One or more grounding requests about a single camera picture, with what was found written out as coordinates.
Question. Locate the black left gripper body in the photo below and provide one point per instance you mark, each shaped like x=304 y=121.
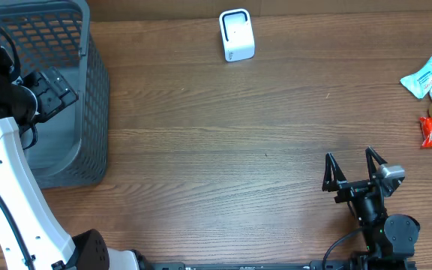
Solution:
x=48 y=102

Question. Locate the grey plastic shopping basket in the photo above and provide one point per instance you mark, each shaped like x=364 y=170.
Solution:
x=71 y=147

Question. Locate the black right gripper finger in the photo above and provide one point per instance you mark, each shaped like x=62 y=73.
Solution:
x=333 y=177
x=372 y=158

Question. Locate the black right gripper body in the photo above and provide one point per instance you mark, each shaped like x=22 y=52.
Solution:
x=352 y=189

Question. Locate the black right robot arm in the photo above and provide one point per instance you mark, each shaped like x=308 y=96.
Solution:
x=390 y=239

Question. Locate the teal wipes packet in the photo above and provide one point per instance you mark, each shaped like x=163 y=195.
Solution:
x=419 y=83

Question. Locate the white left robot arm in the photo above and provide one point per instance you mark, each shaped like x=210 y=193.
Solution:
x=30 y=235

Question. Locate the white barcode scanner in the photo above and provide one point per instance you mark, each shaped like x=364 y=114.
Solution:
x=237 y=35

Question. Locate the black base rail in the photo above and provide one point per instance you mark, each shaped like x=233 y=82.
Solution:
x=312 y=265

